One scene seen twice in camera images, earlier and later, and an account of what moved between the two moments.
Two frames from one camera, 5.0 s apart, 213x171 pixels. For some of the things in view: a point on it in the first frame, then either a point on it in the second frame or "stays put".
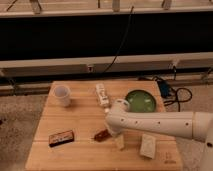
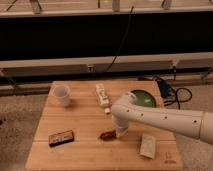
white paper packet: x=147 y=145 stays put
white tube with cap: x=102 y=96 stays put
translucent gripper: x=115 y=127 to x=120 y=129
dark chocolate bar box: x=60 y=138 stays put
